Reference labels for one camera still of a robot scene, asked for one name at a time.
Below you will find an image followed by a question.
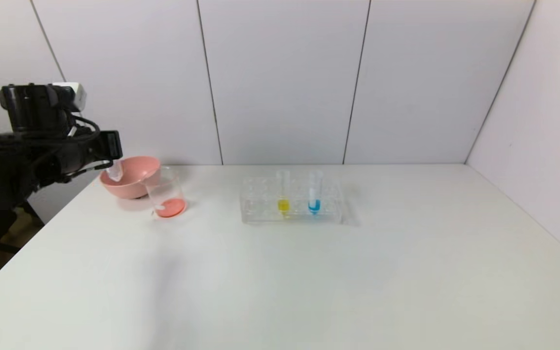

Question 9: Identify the test tube with blue pigment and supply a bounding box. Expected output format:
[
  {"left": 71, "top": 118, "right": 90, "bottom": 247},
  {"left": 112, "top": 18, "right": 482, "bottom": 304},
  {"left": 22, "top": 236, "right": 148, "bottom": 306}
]
[{"left": 308, "top": 170, "right": 323, "bottom": 216}]

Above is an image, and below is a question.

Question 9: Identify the test tube with red pigment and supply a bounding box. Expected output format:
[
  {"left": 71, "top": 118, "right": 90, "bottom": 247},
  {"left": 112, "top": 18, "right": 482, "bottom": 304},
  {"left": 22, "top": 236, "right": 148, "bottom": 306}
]
[{"left": 106, "top": 160, "right": 124, "bottom": 182}]

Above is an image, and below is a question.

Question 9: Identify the test tube with yellow pigment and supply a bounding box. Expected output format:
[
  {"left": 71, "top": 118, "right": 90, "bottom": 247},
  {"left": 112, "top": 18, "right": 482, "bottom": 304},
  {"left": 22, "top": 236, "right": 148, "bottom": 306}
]
[{"left": 277, "top": 170, "right": 291, "bottom": 216}]

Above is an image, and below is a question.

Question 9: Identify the clear acrylic test tube rack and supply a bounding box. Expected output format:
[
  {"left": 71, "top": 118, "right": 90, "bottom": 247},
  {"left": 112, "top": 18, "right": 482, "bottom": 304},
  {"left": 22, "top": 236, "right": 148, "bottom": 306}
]
[{"left": 240, "top": 175, "right": 345, "bottom": 225}]

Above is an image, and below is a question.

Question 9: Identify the clear glass beaker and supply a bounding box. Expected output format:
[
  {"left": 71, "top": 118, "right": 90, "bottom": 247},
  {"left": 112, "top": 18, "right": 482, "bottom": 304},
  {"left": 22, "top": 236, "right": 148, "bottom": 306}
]
[{"left": 144, "top": 167, "right": 187, "bottom": 219}]

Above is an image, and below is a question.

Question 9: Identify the pink bowl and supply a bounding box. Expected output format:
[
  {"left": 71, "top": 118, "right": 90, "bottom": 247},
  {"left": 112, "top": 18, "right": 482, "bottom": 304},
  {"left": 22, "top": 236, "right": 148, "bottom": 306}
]
[{"left": 99, "top": 156, "right": 162, "bottom": 200}]

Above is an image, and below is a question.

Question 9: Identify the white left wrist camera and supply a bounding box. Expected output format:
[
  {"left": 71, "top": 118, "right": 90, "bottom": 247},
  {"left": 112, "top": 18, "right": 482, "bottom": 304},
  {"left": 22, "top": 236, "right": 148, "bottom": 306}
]
[{"left": 51, "top": 82, "right": 88, "bottom": 112}]

